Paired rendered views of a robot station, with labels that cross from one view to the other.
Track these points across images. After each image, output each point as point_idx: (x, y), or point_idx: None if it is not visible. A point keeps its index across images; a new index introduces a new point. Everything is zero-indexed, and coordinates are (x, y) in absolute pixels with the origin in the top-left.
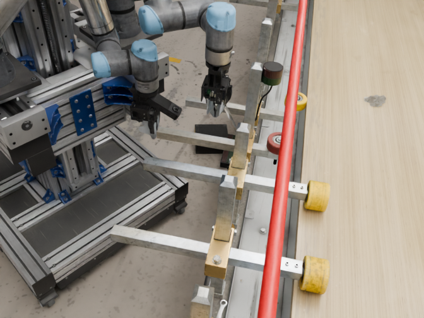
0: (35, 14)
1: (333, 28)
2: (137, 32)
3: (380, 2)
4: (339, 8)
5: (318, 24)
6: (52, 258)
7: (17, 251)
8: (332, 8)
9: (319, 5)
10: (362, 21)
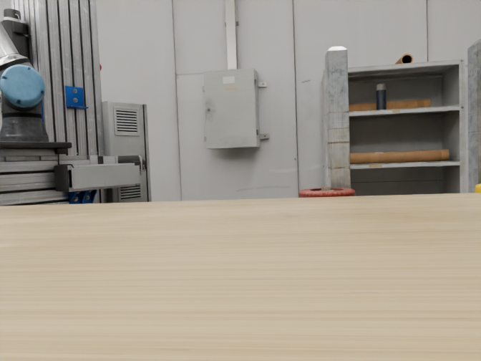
0: (2, 115)
1: (16, 213)
2: (3, 140)
3: (381, 263)
4: (191, 212)
5: (56, 206)
6: None
7: None
8: (188, 208)
9: (206, 202)
10: (34, 233)
